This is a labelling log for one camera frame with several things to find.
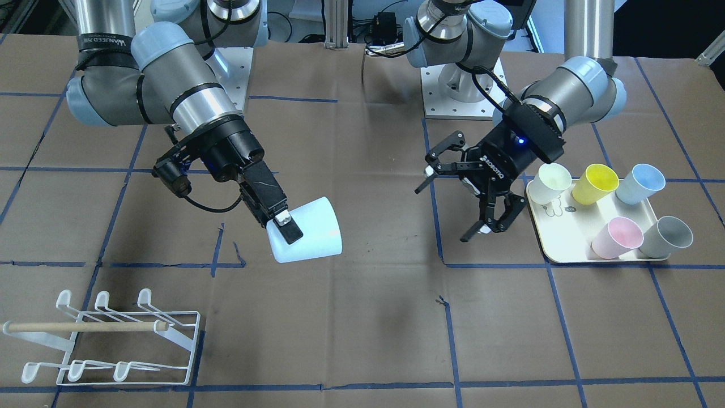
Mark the aluminium frame post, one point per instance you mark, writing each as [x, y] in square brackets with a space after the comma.
[336, 23]

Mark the pale green plastic cup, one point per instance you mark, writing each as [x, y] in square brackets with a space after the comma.
[550, 181]

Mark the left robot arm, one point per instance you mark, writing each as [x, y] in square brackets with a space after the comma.
[535, 97]

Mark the light blue plastic cup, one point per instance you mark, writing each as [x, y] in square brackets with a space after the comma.
[320, 233]

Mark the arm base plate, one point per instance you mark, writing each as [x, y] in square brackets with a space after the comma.
[232, 67]
[449, 93]

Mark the cream plastic tray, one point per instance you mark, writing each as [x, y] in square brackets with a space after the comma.
[566, 228]

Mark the white wire cup rack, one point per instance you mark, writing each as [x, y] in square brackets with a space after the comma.
[104, 347]

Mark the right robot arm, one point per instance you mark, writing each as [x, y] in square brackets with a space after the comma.
[162, 75]

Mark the pink plastic cup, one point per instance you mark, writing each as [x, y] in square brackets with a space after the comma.
[619, 236]

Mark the yellow plastic cup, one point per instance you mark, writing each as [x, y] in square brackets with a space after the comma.
[597, 181]

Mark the grey plastic cup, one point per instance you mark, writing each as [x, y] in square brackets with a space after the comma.
[668, 235]

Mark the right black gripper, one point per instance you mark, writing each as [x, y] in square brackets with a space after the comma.
[237, 146]

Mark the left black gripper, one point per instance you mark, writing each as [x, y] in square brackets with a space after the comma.
[500, 160]

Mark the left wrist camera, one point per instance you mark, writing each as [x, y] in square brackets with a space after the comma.
[538, 128]

